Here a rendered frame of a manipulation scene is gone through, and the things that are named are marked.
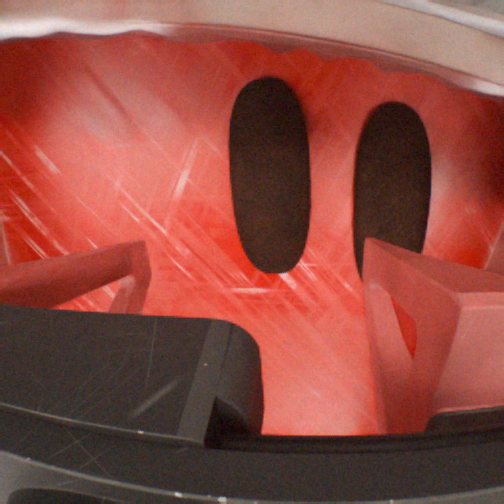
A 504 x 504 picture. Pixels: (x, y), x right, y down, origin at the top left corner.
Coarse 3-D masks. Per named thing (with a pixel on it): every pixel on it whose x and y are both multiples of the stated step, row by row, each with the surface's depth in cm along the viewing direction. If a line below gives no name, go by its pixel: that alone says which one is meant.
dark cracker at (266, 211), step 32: (256, 96) 17; (288, 96) 17; (256, 128) 18; (288, 128) 17; (256, 160) 18; (288, 160) 18; (256, 192) 19; (288, 192) 19; (256, 224) 20; (288, 224) 20; (256, 256) 21; (288, 256) 21
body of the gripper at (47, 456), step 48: (0, 432) 4; (48, 432) 4; (432, 432) 4; (480, 432) 4; (0, 480) 4; (48, 480) 4; (96, 480) 3; (144, 480) 3; (192, 480) 3; (240, 480) 3; (288, 480) 3; (336, 480) 3; (384, 480) 3; (432, 480) 3; (480, 480) 3
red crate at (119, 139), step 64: (0, 64) 18; (64, 64) 18; (128, 64) 18; (192, 64) 17; (256, 64) 17; (320, 64) 17; (0, 128) 20; (64, 128) 20; (128, 128) 19; (192, 128) 19; (320, 128) 18; (448, 128) 17; (0, 192) 22; (64, 192) 21; (128, 192) 21; (192, 192) 20; (320, 192) 20; (448, 192) 19; (192, 256) 22; (320, 256) 21; (448, 256) 20; (256, 320) 24; (320, 320) 23; (320, 384) 26
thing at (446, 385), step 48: (384, 288) 10; (432, 288) 6; (480, 288) 6; (384, 336) 11; (432, 336) 6; (480, 336) 5; (384, 384) 10; (432, 384) 6; (480, 384) 6; (384, 432) 9
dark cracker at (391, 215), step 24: (384, 120) 17; (408, 120) 17; (360, 144) 18; (384, 144) 17; (408, 144) 17; (360, 168) 18; (384, 168) 17; (408, 168) 17; (360, 192) 18; (384, 192) 18; (408, 192) 18; (360, 216) 19; (384, 216) 19; (408, 216) 18; (360, 240) 20; (384, 240) 19; (408, 240) 19; (360, 264) 20
